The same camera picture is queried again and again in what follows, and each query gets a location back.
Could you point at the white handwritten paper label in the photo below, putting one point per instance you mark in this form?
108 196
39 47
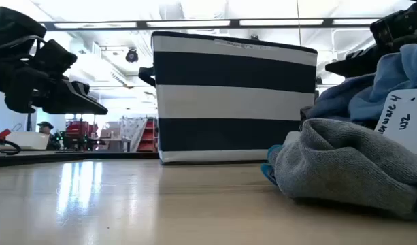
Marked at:
405 119

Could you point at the red tool cabinet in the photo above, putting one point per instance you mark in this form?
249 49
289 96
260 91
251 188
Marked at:
79 129

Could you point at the person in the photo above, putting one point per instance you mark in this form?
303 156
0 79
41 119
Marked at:
45 131

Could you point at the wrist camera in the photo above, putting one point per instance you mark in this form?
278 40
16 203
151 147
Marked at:
398 22
56 56

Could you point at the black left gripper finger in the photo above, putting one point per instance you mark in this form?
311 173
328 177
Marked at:
72 103
81 86

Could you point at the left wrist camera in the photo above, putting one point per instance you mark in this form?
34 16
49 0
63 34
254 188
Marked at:
56 56

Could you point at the black ceiling camera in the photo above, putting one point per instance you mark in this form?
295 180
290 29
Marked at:
132 56

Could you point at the black metal gantry stand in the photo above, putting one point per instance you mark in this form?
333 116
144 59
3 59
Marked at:
29 122

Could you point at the light blue garment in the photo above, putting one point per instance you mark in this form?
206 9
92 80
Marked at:
392 78

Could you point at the navy white striped fabric bin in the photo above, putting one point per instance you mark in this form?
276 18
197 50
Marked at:
228 102

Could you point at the teal blue cloth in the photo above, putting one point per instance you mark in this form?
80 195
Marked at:
270 170

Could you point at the white patterned cloth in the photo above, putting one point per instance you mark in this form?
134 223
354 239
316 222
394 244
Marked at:
131 131

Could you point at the red shelf unit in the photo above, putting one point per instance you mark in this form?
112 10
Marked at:
148 136

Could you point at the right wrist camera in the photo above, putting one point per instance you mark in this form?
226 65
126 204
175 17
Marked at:
398 22

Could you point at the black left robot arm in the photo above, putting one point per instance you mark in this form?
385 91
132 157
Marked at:
11 24

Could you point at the grey knit cloth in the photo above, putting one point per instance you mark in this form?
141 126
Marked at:
347 163

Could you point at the distant black robot rig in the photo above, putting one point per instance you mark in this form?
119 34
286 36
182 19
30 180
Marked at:
89 141

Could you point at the white plastic box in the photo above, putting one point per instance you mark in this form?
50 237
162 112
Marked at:
28 141

